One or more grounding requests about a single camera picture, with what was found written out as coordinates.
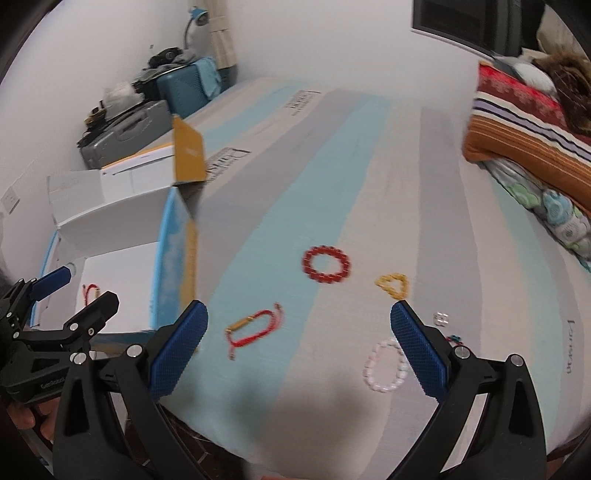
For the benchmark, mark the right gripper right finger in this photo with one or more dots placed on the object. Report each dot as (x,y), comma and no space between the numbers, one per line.
(509,441)

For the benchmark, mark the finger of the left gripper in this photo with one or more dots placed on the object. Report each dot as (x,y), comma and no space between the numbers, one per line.
(50,283)
(89,321)

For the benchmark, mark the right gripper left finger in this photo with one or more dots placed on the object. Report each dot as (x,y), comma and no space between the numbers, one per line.
(89,441)

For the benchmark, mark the white pearl earrings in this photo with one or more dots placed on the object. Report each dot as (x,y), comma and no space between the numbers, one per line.
(441,319)

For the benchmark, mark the red cord bracelet gold tube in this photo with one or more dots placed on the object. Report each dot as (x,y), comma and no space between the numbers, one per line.
(252,328)

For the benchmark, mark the person's left hand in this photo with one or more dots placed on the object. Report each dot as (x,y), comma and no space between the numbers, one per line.
(25,418)

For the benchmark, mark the blue yellow cardboard box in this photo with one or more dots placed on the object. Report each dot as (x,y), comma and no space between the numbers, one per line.
(127,228)

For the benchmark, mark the grey suitcase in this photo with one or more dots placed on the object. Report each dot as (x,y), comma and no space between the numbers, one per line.
(107,141)

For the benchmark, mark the floral quilt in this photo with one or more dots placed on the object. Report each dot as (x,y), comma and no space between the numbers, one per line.
(564,220)

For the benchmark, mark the teal suitcase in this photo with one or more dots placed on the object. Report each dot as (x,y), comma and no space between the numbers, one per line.
(190,87)

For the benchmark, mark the striped bed sheet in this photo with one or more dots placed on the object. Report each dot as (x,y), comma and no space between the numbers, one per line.
(360,188)

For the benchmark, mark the striped orange pillow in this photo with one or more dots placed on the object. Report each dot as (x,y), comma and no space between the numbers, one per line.
(514,121)

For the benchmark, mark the blue desk lamp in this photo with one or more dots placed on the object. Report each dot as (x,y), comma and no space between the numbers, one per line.
(198,17)

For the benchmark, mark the beige curtain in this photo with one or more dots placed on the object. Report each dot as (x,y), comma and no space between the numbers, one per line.
(221,42)

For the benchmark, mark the white wall socket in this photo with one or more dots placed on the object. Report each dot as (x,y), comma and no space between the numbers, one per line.
(10,200)

